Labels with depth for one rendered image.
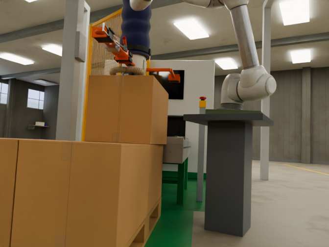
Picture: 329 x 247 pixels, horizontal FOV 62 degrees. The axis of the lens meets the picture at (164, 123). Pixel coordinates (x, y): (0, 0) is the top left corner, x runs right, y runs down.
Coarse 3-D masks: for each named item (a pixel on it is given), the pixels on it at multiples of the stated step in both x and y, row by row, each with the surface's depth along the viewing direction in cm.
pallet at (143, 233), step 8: (160, 200) 208; (152, 208) 173; (160, 208) 209; (152, 216) 199; (144, 224) 147; (152, 224) 180; (136, 232) 127; (144, 232) 148; (136, 240) 147; (144, 240) 148
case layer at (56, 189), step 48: (0, 144) 104; (48, 144) 102; (96, 144) 100; (144, 144) 142; (0, 192) 102; (48, 192) 100; (96, 192) 98; (144, 192) 145; (0, 240) 101; (48, 240) 99; (96, 240) 97
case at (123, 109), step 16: (96, 80) 166; (112, 80) 164; (128, 80) 162; (144, 80) 161; (96, 96) 165; (112, 96) 163; (128, 96) 162; (144, 96) 160; (160, 96) 184; (96, 112) 164; (112, 112) 163; (128, 112) 161; (144, 112) 159; (160, 112) 185; (96, 128) 163; (112, 128) 162; (128, 128) 160; (144, 128) 159; (160, 128) 187; (160, 144) 191
